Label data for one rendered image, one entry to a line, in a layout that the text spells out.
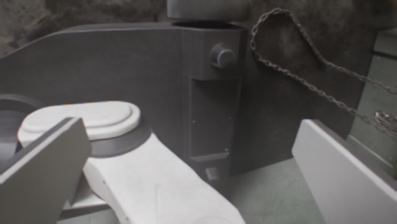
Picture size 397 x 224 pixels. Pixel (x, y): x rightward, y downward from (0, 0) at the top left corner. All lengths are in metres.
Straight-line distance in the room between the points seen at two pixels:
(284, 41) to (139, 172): 0.63
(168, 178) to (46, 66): 0.35
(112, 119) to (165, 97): 0.18
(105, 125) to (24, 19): 0.43
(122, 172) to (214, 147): 0.32
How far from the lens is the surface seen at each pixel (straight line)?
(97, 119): 0.36
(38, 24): 0.68
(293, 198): 0.96
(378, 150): 1.21
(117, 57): 0.46
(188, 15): 0.44
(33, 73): 0.53
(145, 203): 0.28
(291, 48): 0.79
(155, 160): 0.33
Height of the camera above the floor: 0.61
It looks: 58 degrees down
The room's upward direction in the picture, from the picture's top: 156 degrees clockwise
